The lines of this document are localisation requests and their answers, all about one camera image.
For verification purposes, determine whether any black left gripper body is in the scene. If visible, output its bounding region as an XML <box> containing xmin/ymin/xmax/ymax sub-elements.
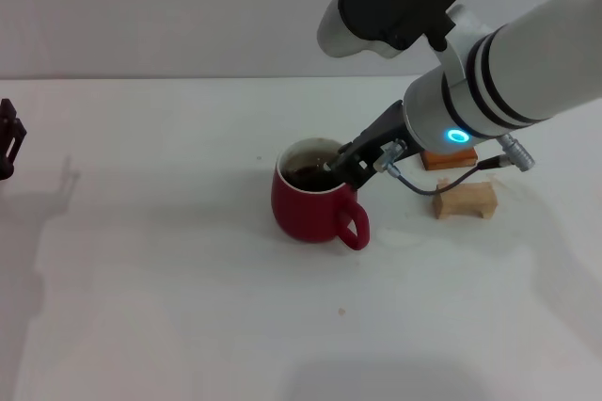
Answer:
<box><xmin>0</xmin><ymin>139</ymin><xmax>14</xmax><ymax>182</ymax></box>

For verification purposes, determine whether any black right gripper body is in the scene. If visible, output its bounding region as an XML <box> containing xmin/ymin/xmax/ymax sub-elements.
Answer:
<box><xmin>346</xmin><ymin>99</ymin><xmax>423</xmax><ymax>192</ymax></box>

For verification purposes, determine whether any red ceramic coffee cup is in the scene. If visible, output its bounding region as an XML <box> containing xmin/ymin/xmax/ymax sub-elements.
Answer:
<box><xmin>270</xmin><ymin>136</ymin><xmax>372</xmax><ymax>252</ymax></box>

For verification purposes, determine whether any light wooden spoon rest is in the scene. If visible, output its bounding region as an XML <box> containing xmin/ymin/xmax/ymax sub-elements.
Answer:
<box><xmin>433</xmin><ymin>179</ymin><xmax>499</xmax><ymax>221</ymax></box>

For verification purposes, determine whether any orange-brown wooden block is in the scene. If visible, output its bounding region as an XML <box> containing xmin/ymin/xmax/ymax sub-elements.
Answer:
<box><xmin>421</xmin><ymin>145</ymin><xmax>478</xmax><ymax>172</ymax></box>

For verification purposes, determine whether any grey cable with connector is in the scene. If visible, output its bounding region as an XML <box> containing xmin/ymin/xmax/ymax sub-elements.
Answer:
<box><xmin>374</xmin><ymin>134</ymin><xmax>538</xmax><ymax>197</ymax></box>

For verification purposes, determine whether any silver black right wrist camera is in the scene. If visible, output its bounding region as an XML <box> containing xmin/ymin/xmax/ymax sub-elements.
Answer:
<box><xmin>316</xmin><ymin>0</ymin><xmax>467</xmax><ymax>61</ymax></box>

